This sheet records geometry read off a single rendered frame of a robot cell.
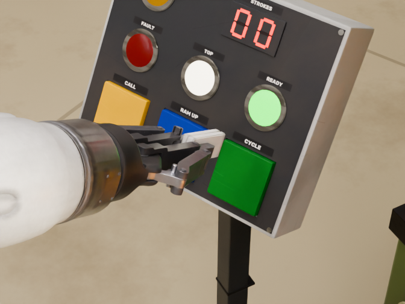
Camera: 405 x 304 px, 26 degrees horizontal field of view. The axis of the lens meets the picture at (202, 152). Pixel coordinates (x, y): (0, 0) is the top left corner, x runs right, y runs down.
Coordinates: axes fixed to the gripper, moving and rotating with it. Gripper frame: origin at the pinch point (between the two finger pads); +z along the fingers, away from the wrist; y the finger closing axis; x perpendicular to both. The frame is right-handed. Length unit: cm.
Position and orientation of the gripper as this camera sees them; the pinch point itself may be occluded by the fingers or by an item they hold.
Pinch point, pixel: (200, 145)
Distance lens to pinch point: 98.1
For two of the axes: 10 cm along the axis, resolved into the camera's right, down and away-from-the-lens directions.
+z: 5.2, -1.0, 8.5
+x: 3.0, -9.1, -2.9
